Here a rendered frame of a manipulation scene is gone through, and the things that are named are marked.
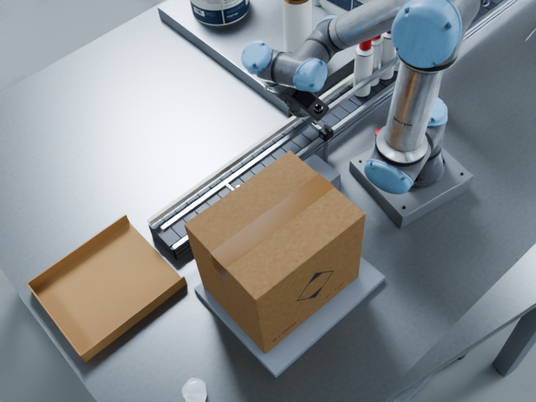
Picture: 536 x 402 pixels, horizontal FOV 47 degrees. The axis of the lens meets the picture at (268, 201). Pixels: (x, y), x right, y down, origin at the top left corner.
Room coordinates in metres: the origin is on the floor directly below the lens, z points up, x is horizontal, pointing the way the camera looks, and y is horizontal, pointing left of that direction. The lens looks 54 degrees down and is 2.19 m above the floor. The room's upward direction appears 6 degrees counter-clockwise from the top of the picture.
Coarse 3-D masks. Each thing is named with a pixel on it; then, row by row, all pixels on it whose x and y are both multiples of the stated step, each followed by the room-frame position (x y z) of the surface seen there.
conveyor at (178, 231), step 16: (496, 0) 1.67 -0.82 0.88; (480, 16) 1.60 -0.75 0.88; (336, 96) 1.31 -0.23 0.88; (352, 96) 1.30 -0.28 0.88; (368, 96) 1.29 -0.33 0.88; (336, 112) 1.24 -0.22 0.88; (288, 128) 1.20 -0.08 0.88; (272, 144) 1.14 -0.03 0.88; (288, 144) 1.14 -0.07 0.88; (304, 144) 1.13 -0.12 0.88; (272, 160) 1.09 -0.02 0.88; (224, 176) 1.05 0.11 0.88; (224, 192) 0.99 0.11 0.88; (176, 208) 0.96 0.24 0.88; (160, 224) 0.91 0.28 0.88; (176, 224) 0.91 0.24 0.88; (176, 240) 0.86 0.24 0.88
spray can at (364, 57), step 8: (368, 40) 1.30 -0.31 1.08; (360, 48) 1.30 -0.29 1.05; (368, 48) 1.30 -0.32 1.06; (360, 56) 1.29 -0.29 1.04; (368, 56) 1.29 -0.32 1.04; (360, 64) 1.29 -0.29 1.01; (368, 64) 1.29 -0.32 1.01; (360, 72) 1.29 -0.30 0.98; (368, 72) 1.29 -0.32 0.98; (360, 80) 1.29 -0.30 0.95; (368, 88) 1.29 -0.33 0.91; (360, 96) 1.29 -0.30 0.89
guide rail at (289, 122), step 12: (348, 84) 1.33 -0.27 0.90; (324, 96) 1.28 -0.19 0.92; (288, 120) 1.19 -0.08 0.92; (276, 132) 1.16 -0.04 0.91; (252, 144) 1.12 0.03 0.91; (264, 144) 1.13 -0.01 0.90; (240, 156) 1.08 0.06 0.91; (228, 168) 1.05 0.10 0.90; (204, 180) 1.01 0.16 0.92; (192, 192) 0.98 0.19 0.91; (168, 204) 0.95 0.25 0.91; (180, 204) 0.96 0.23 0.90; (156, 216) 0.91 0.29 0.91
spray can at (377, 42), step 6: (378, 36) 1.34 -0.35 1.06; (372, 42) 1.33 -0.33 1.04; (378, 42) 1.33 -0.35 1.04; (378, 48) 1.33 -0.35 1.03; (378, 54) 1.33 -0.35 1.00; (378, 60) 1.33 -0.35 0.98; (372, 66) 1.33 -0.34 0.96; (378, 66) 1.33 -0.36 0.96; (372, 72) 1.33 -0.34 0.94; (378, 78) 1.33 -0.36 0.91; (372, 84) 1.33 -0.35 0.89
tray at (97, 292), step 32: (128, 224) 0.96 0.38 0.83; (96, 256) 0.87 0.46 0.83; (128, 256) 0.86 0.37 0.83; (160, 256) 0.84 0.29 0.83; (32, 288) 0.79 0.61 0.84; (64, 288) 0.78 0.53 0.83; (96, 288) 0.77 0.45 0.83; (128, 288) 0.76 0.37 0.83; (160, 288) 0.75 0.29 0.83; (64, 320) 0.69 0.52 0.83; (96, 320) 0.68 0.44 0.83; (128, 320) 0.66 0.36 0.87; (96, 352) 0.60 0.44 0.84
